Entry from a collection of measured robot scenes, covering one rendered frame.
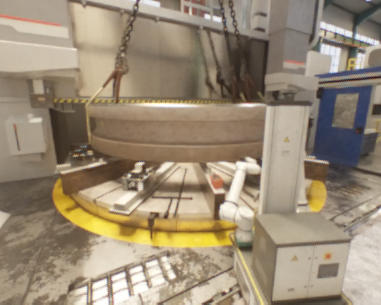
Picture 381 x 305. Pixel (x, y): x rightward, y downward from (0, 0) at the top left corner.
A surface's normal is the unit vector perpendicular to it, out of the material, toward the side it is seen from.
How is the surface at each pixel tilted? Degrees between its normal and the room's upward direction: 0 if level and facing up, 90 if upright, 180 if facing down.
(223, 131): 90
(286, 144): 90
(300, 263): 90
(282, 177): 90
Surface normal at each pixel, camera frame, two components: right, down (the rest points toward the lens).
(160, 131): -0.20, 0.19
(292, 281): 0.09, 0.19
